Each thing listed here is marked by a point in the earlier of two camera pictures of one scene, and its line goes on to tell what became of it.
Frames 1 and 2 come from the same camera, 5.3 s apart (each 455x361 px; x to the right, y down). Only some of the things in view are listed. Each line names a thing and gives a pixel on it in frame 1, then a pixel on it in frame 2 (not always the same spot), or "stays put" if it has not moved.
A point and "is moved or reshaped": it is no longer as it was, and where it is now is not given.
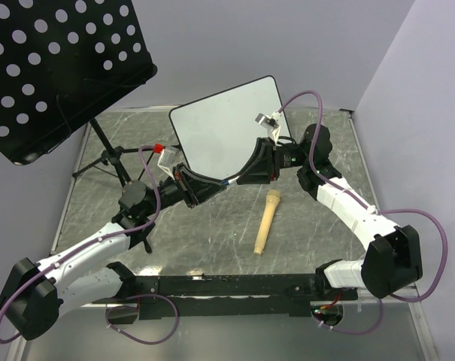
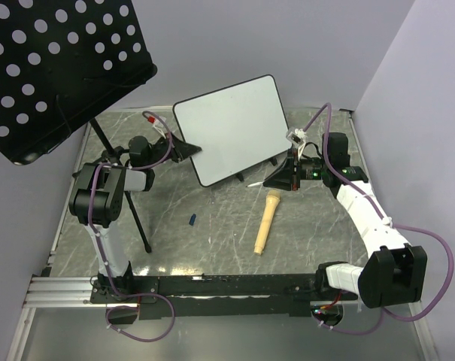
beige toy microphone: [272, 198] stays put
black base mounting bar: [206, 296] stays put
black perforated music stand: [51, 64] stays put
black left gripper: [194, 189] → [181, 150]
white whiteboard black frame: [217, 135] stays put
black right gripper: [258, 169] → [284, 177]
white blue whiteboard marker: [228, 181] is moved or reshaped
